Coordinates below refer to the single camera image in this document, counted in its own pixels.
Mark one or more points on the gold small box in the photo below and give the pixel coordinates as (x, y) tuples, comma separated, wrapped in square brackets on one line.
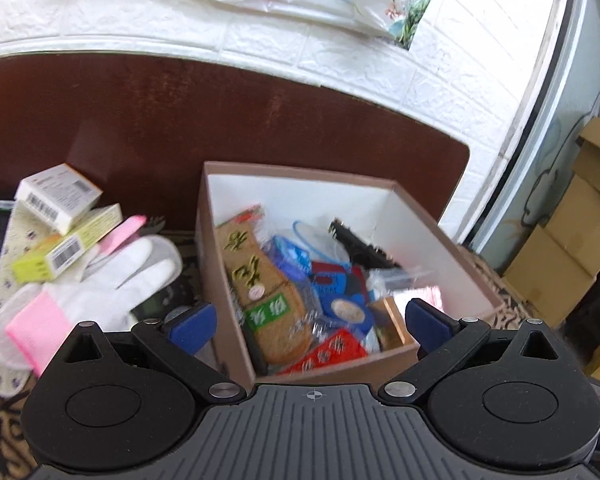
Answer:
[(389, 324)]

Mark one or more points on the blue patterned pouch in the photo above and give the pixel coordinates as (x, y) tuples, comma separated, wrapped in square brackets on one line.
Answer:
[(335, 291)]

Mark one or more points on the white glove pink cuff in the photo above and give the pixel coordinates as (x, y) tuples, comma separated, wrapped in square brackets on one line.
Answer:
[(37, 319)]

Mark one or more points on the clear plastic cup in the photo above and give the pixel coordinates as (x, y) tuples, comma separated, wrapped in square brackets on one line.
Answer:
[(179, 315)]

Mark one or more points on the stacked cardboard boxes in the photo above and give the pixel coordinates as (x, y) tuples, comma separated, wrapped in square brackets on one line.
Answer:
[(558, 269)]

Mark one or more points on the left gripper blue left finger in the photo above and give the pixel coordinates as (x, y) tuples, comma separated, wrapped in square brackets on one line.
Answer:
[(192, 335)]

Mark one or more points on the red patterned packet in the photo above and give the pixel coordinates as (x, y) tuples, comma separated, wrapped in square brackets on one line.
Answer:
[(340, 347)]

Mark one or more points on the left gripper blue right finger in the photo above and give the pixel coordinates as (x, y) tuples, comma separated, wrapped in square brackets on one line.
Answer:
[(429, 326)]

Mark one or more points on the yellow green small box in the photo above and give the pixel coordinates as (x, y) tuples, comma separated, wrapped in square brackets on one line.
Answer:
[(57, 253)]

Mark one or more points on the brown insole green label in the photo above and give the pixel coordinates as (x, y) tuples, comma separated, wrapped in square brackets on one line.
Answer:
[(271, 305)]

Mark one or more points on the black hair clip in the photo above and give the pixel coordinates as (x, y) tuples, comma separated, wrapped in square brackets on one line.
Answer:
[(362, 254)]

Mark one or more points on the pink nail file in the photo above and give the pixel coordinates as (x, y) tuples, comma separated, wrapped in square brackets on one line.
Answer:
[(121, 234)]

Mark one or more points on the letter pattern table cloth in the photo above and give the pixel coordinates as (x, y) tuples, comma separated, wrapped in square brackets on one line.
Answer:
[(16, 460)]

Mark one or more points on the dark red headboard panel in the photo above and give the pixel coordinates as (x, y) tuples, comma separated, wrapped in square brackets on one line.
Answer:
[(141, 128)]

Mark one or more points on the white barcode small box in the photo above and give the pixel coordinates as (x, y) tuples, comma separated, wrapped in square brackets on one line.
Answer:
[(59, 196)]

